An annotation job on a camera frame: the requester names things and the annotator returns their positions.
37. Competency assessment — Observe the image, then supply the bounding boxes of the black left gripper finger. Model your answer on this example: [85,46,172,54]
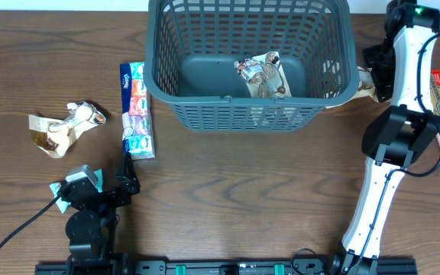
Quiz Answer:
[116,152,141,194]
[77,179,100,199]

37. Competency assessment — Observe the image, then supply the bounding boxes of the beige brown rice bag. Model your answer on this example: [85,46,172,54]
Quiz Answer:
[28,102,106,158]

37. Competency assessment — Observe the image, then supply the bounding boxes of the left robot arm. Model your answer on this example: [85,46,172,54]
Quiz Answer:
[58,179,140,273]

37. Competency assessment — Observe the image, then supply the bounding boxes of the colourful Kleenex tissue pack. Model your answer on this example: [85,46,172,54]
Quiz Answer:
[119,62,155,160]

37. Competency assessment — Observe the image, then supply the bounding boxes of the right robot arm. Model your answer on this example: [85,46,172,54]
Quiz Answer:
[120,0,440,274]

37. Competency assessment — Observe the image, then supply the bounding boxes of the grey plastic basket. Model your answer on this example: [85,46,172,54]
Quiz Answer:
[144,0,359,131]

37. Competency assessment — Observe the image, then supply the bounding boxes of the teal snack packet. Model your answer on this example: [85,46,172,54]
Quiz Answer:
[50,170,103,213]

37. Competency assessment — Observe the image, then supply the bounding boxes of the beige nut snack bag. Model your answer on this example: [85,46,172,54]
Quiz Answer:
[234,51,292,99]

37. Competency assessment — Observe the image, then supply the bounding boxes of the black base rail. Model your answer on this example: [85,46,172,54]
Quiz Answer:
[34,258,419,275]

